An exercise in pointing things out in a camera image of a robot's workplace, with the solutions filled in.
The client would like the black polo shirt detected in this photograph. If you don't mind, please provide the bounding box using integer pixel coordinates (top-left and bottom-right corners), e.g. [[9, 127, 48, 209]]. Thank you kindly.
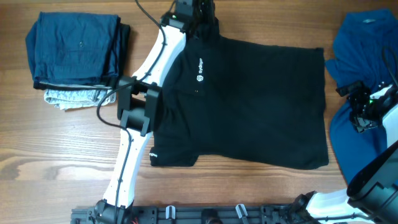
[[149, 24, 329, 170]]

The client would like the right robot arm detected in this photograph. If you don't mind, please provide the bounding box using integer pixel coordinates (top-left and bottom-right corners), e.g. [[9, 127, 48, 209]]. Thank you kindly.
[[287, 82, 397, 223]]

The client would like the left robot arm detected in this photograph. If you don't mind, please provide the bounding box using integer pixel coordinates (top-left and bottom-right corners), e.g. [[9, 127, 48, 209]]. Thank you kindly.
[[71, 0, 215, 223]]

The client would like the blue polo shirt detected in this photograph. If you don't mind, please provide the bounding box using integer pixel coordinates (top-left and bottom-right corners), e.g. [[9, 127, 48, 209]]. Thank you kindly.
[[325, 9, 397, 182]]

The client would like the folded dark blue garment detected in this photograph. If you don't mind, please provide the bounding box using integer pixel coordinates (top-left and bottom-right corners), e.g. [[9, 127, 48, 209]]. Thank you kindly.
[[25, 12, 121, 90]]

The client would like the folded light grey garment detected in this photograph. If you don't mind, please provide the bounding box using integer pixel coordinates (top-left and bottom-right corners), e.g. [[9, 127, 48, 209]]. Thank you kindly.
[[44, 90, 111, 110]]

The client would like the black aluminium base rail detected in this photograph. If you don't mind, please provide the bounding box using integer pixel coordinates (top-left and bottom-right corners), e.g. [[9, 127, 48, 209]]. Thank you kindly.
[[70, 204, 305, 224]]

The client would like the right grey rail clip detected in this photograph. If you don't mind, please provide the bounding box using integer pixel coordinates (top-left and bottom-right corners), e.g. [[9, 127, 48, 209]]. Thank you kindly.
[[235, 203, 249, 224]]

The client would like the grey rail clip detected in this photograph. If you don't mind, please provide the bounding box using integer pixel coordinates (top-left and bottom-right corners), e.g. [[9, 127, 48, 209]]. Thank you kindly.
[[165, 205, 176, 220], [235, 203, 249, 224]]

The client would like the left grey rail clip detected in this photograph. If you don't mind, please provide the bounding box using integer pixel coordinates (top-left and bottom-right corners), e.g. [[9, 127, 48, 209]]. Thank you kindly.
[[165, 205, 176, 220]]

